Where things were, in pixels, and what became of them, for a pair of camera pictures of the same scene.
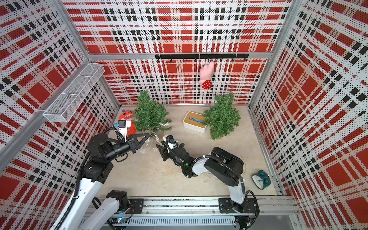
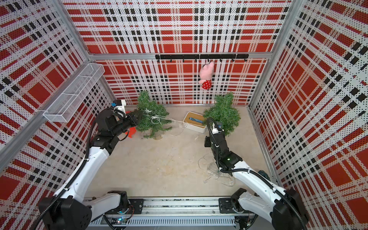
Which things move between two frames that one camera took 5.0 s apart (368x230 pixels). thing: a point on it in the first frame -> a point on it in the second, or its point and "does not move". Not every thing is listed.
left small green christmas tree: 150,116 does not move
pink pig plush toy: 205,75 does not move
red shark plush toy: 129,115 does not move
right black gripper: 164,153 -> 207,140
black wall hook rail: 207,56 does not move
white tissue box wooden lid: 193,121 does not move
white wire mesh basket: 65,105 does not move
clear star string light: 152,142 -> 157,120
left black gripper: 132,141 -> 134,120
